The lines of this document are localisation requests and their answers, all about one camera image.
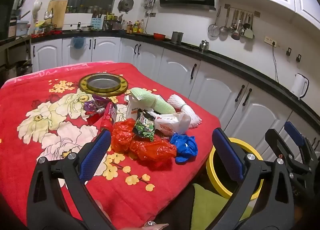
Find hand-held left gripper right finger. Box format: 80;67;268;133
212;128;294;230

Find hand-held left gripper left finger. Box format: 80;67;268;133
26;129;118;230

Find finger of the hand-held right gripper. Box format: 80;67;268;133
265;129;312;170
284;121;318;163

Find yellow bin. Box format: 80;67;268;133
205;137;264;200

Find dark red candy wrapper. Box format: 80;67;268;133
86;110;105;125

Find red snack can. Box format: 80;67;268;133
100;102;118;130

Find blue plastic bag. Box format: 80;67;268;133
170;132;198;164

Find purple snack wrapper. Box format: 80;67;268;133
84;94;112;115

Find green snack packet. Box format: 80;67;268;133
132;108;157;142

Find red plastic bag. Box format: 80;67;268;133
111;118;177;162

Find white paper packet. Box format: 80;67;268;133
125;95;153;120

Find white foam net bundle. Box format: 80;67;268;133
167;94;202;130

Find white plastic bag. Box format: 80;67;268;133
150;112;192;136

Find green foam net sleeve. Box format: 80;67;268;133
130;87;175;115

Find person's left hand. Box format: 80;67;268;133
96;200;170;230

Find white electric kettle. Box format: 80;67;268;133
291;73;310;100

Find gold rimmed round tray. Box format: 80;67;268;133
79;73;129;95

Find white base cabinets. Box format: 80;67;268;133
30;36;320;160

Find dark trousers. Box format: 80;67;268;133
150;184;213;230

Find red floral blanket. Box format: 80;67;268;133
0;62;222;229

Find black countertop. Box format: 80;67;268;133
0;29;320;132

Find pale spatula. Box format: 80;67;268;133
244;14;255;39

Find dark ladle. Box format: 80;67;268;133
231;12;244;41

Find steel ladle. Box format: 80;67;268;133
219;7;230;36

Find pile of red chilies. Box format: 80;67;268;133
31;30;63;38

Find blue knife block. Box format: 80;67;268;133
91;17;103;31

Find steel cup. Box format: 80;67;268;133
171;31;184;44

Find cluster of seasoning jars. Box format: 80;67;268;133
104;12;125;30

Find metal storage rack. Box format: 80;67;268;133
0;37;33;80

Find row of windowsill jars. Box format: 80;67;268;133
65;5;113;14

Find steel faucet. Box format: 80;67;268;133
44;8;54;26

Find pale blue plastic box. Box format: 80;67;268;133
16;20;30;36

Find wooden cutting board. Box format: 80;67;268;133
47;0;68;30

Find hanging steel pot lid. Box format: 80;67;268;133
118;0;134;12

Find white ceramic jar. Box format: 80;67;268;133
32;0;42;20

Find black microwave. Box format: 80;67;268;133
0;0;15;40

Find black power cable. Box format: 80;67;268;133
272;45;280;83

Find wall power outlet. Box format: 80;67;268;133
264;36;278;48

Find wall utensil rail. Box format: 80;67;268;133
224;4;260;18

